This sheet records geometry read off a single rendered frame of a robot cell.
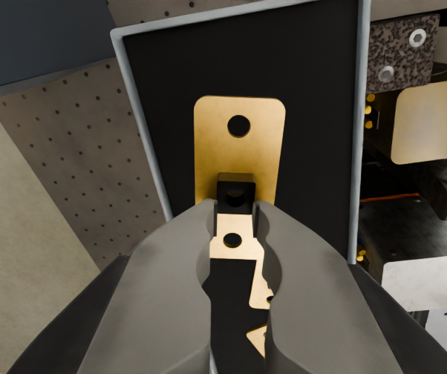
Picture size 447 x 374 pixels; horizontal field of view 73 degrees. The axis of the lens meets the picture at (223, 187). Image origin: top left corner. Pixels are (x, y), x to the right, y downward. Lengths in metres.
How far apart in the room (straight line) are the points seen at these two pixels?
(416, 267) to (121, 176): 0.62
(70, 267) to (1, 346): 1.03
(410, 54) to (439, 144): 0.10
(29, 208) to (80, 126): 1.21
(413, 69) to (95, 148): 0.64
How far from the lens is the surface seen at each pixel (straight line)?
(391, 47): 0.28
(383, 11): 0.29
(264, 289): 0.27
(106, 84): 0.70
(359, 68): 0.20
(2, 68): 0.36
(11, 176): 1.87
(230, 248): 0.16
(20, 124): 0.82
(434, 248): 0.39
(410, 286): 0.39
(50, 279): 2.22
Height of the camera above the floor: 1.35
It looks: 62 degrees down
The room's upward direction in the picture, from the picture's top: 178 degrees counter-clockwise
